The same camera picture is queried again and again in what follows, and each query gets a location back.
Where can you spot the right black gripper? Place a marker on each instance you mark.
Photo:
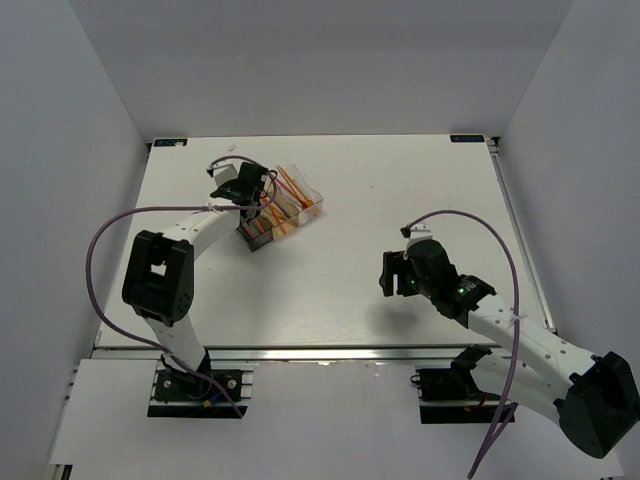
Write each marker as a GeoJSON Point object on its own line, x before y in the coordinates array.
{"type": "Point", "coordinates": [393, 263]}

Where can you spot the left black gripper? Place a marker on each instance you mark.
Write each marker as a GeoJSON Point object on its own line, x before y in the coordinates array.
{"type": "Point", "coordinates": [228, 187]}

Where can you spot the orange plastic knife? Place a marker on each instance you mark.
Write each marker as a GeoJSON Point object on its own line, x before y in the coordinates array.
{"type": "Point", "coordinates": [276, 214]}

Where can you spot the red plastic knife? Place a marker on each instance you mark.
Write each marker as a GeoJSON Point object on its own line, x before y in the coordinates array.
{"type": "Point", "coordinates": [281, 209]}

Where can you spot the blue plastic knife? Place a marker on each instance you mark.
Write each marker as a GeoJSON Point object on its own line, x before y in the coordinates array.
{"type": "Point", "coordinates": [283, 207]}

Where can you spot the red plastic fork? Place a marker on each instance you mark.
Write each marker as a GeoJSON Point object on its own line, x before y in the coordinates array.
{"type": "Point", "coordinates": [291, 193]}

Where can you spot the orange plastic fork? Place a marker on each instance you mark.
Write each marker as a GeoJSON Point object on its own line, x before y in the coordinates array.
{"type": "Point", "coordinates": [281, 178]}

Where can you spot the orange yellow fork bottom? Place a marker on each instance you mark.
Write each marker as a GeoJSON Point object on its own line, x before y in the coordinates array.
{"type": "Point", "coordinates": [294, 185]}

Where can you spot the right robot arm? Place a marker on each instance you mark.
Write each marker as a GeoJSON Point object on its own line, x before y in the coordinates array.
{"type": "Point", "coordinates": [593, 399]}

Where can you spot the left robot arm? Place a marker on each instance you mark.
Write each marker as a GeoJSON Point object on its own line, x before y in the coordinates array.
{"type": "Point", "coordinates": [159, 282]}

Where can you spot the grey transparent container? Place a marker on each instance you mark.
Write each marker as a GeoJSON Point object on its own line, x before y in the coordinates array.
{"type": "Point", "coordinates": [260, 240]}

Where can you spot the clear transparent container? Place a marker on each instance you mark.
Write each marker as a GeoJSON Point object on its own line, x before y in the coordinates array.
{"type": "Point", "coordinates": [306, 215]}

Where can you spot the orange transparent container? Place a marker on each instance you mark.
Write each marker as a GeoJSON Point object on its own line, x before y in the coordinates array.
{"type": "Point", "coordinates": [267, 196]}

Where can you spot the left blue table label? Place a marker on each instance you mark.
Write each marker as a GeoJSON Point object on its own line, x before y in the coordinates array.
{"type": "Point", "coordinates": [170, 142]}

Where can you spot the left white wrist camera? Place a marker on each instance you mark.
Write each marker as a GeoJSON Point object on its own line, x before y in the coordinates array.
{"type": "Point", "coordinates": [222, 173]}

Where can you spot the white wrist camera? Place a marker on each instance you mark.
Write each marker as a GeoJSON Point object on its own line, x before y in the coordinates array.
{"type": "Point", "coordinates": [416, 233]}
{"type": "Point", "coordinates": [222, 173]}

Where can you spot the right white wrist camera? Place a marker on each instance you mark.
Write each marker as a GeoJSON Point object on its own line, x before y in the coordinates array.
{"type": "Point", "coordinates": [416, 233]}

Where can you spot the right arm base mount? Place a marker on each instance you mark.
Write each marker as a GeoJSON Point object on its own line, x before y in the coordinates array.
{"type": "Point", "coordinates": [447, 393]}

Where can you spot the aluminium right rail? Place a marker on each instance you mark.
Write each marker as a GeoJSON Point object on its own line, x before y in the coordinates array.
{"type": "Point", "coordinates": [493, 144]}

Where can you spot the aluminium rail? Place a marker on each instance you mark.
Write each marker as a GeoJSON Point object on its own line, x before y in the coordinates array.
{"type": "Point", "coordinates": [320, 354]}
{"type": "Point", "coordinates": [493, 144]}

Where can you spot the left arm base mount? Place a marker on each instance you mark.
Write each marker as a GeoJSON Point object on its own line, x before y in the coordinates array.
{"type": "Point", "coordinates": [176, 395]}

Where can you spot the aluminium front rail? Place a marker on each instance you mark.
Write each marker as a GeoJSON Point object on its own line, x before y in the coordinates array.
{"type": "Point", "coordinates": [320, 354]}

